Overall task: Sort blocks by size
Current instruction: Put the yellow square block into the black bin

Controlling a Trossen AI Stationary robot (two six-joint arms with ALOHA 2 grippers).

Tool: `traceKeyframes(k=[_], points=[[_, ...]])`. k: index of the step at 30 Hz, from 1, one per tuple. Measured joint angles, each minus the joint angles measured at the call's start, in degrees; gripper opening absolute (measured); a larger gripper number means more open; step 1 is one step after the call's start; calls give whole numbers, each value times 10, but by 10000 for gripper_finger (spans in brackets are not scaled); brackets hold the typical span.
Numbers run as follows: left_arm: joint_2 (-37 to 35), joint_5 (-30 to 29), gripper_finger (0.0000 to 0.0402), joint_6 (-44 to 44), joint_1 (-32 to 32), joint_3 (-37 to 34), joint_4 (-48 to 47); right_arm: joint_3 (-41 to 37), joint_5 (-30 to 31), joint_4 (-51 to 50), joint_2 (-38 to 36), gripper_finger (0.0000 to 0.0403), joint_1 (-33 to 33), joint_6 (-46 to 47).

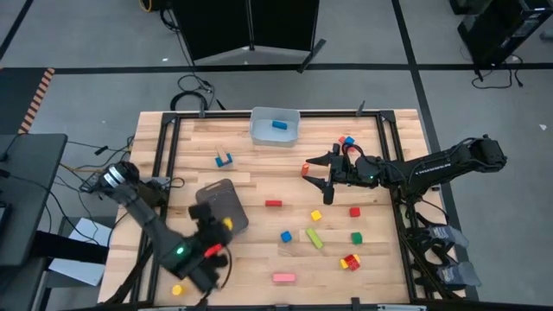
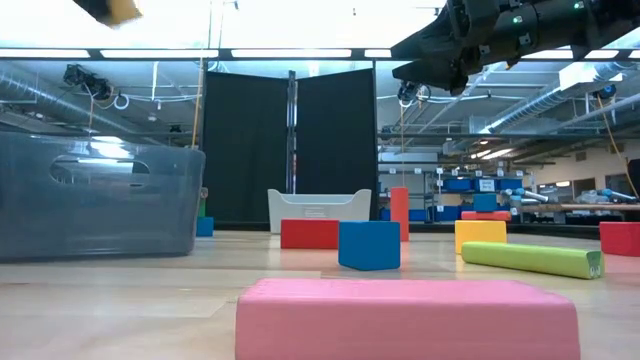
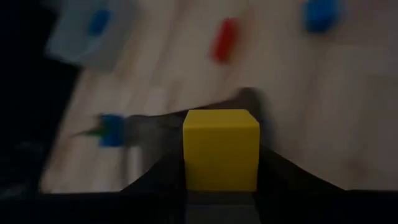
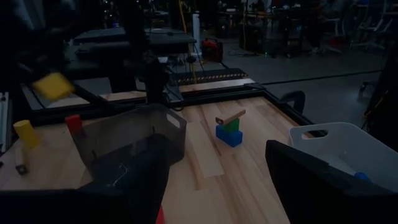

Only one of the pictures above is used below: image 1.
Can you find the black aluminium table frame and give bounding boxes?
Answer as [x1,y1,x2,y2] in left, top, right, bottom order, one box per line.
[129,110,418,306]

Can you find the green long block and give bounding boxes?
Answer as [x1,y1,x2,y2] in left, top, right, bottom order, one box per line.
[305,227,325,250]

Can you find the dark grey plastic tray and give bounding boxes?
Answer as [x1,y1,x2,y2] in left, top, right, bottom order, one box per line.
[194,178,250,237]

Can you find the black computer tower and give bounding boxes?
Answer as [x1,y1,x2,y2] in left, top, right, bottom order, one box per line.
[456,0,553,68]

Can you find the black power strip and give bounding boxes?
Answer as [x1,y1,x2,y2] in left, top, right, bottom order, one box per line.
[79,173,104,194]

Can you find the light grey plastic bin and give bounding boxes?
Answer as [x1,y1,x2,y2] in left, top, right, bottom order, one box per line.
[249,106,302,149]

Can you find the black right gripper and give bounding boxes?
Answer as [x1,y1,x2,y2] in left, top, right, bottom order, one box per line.
[307,142,384,206]

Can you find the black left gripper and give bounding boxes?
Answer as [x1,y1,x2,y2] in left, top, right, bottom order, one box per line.
[172,201,235,294]

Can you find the grey plastic bag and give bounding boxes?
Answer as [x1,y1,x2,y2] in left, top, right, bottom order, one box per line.
[435,261,482,289]
[427,224,470,248]

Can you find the white paper sheets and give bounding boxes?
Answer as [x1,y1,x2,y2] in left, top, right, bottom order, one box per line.
[47,217,113,287]

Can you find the black floor cable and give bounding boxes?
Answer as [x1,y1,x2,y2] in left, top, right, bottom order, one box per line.
[469,54,524,91]

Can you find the black side desk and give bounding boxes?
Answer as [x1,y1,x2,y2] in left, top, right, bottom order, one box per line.
[0,132,69,268]

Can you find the black room divider panel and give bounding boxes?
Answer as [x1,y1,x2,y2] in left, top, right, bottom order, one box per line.
[171,0,327,73]

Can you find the red and yellow brick stack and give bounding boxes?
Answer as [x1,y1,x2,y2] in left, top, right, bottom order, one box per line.
[339,253,362,272]

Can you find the coiled black cable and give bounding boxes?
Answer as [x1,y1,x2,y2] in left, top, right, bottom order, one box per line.
[169,73,226,112]

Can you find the black floor mat striped edge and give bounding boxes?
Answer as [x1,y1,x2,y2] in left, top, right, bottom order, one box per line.
[0,67,56,135]

